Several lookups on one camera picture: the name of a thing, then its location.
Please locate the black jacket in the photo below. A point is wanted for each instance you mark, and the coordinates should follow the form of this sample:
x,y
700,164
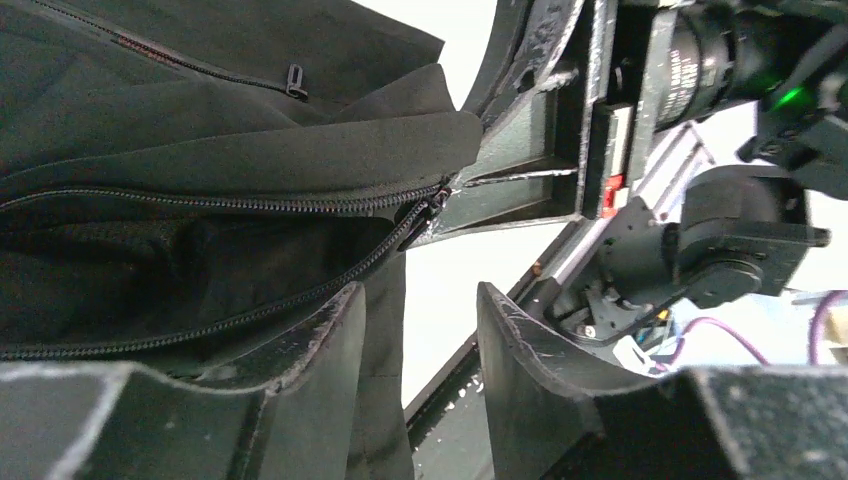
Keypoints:
x,y
182,180

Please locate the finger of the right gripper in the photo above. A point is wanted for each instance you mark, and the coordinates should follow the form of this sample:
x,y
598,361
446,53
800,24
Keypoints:
x,y
527,170
498,86

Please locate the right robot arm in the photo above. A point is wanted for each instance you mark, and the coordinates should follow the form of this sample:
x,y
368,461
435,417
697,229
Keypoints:
x,y
680,138

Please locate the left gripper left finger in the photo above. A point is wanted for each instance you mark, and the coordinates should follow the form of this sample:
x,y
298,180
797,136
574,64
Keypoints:
x,y
283,411

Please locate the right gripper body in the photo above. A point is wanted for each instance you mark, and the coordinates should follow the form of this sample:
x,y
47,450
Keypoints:
x,y
623,49

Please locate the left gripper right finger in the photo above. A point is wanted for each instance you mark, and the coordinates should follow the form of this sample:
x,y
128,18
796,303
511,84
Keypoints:
x,y
785,422

